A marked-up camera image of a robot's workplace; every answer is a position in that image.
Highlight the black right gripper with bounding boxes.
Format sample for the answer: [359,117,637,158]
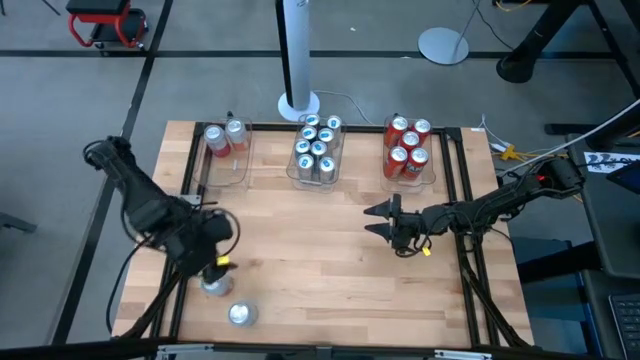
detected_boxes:
[363,193,437,252]

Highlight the grey round base plate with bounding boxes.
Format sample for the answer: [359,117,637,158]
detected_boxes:
[417,27,470,66]

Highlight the red black rolling stool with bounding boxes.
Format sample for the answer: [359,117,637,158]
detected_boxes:
[65,0,149,50]

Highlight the group of blue-top cans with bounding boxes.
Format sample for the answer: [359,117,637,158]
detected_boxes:
[118,121,532,350]

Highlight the silver bracket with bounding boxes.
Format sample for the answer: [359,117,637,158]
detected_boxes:
[155,343,215,360]
[433,349,494,360]

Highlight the dark grey furniture leg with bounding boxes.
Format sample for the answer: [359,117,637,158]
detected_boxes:
[0,212,39,235]

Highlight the black crossbar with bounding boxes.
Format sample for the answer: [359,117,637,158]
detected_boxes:
[0,337,640,360]

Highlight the silver pink raspberry soda can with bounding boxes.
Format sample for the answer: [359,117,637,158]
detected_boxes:
[224,117,250,153]

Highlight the white printed paper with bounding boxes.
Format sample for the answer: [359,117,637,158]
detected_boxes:
[583,151,640,175]

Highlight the thin black cable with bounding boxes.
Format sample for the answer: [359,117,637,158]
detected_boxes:
[471,0,516,51]

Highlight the black cable yellow tag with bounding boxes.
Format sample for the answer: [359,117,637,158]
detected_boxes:
[209,208,242,266]
[394,234,434,259]

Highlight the yellow cable with plug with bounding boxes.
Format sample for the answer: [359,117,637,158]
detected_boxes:
[499,143,585,204]

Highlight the black floor cable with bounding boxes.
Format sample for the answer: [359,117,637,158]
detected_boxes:
[105,239,151,335]

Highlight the black desk foot bar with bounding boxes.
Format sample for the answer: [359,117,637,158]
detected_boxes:
[516,241,601,285]

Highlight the thin white cable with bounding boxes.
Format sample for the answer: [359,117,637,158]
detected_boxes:
[312,89,372,125]

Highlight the white round pole base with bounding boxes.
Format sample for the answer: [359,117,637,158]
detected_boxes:
[277,90,321,123]

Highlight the clear plastic bin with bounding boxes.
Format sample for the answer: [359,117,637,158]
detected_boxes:
[285,113,347,194]
[379,114,437,195]
[192,117,255,190]

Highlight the dark grey desk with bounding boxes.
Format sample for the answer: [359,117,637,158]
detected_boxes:
[567,97,640,360]

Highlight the black white tall pole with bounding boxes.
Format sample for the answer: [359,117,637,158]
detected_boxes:
[274,0,314,111]

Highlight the black desk leg frame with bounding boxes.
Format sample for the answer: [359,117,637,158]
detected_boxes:
[495,0,640,99]

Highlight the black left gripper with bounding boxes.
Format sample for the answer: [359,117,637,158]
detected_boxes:
[167,212,239,285]

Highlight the black keyboard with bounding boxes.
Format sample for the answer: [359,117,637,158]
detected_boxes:
[607,293,640,360]

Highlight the blue tablet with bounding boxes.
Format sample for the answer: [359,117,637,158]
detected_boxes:
[605,159,640,196]

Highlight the thin grey stand pole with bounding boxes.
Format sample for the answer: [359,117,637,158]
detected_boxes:
[449,0,484,51]

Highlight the thick white cable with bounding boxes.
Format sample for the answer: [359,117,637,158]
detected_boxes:
[497,98,640,177]

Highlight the red soda can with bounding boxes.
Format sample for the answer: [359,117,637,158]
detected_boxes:
[383,145,409,180]
[402,147,430,181]
[412,118,433,146]
[383,115,410,150]
[399,130,421,153]

